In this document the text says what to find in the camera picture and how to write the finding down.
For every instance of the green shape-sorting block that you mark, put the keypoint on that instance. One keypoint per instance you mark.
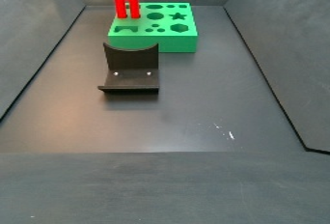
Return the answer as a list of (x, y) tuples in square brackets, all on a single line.
[(166, 24)]

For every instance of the black curved holder stand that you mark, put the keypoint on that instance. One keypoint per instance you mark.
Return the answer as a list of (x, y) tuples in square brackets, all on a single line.
[(132, 69)]

